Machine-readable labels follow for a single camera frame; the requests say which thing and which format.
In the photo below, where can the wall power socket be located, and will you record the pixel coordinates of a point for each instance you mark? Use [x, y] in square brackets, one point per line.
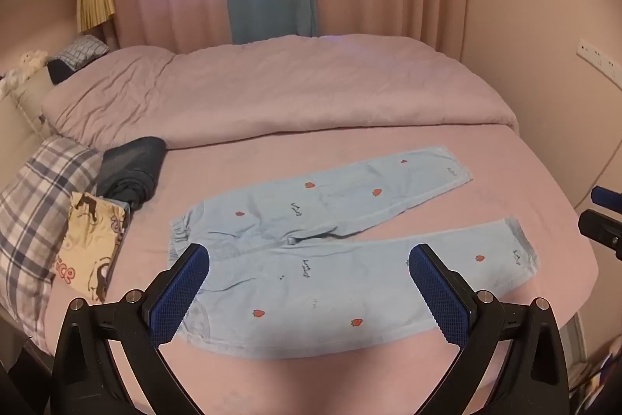
[610, 68]

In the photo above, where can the plaid pillow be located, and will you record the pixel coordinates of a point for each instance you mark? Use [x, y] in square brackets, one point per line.
[34, 214]

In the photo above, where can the dark folded garment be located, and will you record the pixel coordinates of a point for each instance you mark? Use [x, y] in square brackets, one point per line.
[130, 173]

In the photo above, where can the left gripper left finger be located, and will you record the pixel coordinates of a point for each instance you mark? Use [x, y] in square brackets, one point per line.
[86, 378]

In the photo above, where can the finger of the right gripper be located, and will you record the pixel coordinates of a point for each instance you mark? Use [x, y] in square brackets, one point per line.
[601, 229]
[606, 197]

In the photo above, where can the checkered pillow at headboard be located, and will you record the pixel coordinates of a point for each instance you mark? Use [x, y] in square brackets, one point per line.
[83, 51]

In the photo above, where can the light blue strawberry pants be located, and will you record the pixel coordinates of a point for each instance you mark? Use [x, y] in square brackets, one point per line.
[290, 278]

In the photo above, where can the white plush toy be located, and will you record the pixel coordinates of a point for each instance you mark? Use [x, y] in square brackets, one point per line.
[29, 64]

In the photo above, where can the yellow cartoon print garment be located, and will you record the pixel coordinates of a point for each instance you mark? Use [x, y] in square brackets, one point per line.
[92, 240]

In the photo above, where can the pink duvet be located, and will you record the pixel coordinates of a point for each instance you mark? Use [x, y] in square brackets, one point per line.
[289, 84]

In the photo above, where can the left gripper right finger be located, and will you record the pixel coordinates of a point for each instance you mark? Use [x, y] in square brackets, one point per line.
[533, 377]

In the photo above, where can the pink bed sheet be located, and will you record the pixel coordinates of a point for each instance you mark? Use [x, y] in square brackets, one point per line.
[507, 180]

